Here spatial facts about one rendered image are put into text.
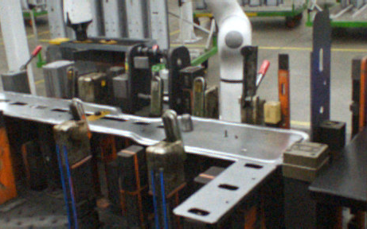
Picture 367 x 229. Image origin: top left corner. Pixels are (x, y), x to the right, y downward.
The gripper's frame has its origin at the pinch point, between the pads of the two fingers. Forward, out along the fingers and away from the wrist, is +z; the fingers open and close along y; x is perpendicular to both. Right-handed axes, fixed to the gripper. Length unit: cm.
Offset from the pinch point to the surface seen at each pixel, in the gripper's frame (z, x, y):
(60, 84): 14.2, 7.9, 18.5
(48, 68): 8.4, 4.2, 19.9
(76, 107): 10, 48, 41
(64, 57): 9.3, -10.6, 2.1
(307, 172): 17, 116, 34
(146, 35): 71, -280, -306
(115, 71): 9.2, 28.5, 9.1
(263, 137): 19, 94, 17
